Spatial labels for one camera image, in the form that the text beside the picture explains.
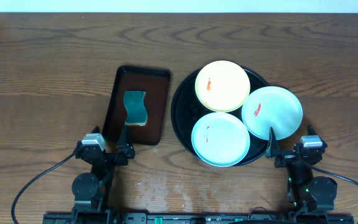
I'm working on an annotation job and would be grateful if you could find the green yellow sponge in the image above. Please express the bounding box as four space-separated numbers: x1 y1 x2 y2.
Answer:
123 90 148 126

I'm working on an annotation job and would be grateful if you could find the yellow plate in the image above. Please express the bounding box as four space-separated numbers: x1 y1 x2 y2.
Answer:
195 60 250 113

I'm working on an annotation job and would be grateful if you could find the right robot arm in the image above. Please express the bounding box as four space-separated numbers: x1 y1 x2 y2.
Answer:
265 125 337 223

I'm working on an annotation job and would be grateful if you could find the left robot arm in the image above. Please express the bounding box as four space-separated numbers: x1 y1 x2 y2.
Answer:
69 126 135 224

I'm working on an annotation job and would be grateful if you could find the black rectangular tray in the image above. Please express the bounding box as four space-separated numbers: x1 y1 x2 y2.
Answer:
102 65 170 146

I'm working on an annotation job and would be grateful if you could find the pale green plate right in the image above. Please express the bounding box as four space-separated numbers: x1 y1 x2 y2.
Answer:
241 86 303 140

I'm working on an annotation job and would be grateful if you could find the light blue plate front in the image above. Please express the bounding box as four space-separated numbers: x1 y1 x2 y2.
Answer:
191 112 250 167

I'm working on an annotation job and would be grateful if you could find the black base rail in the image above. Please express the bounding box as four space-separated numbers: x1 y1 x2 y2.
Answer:
42 212 356 224

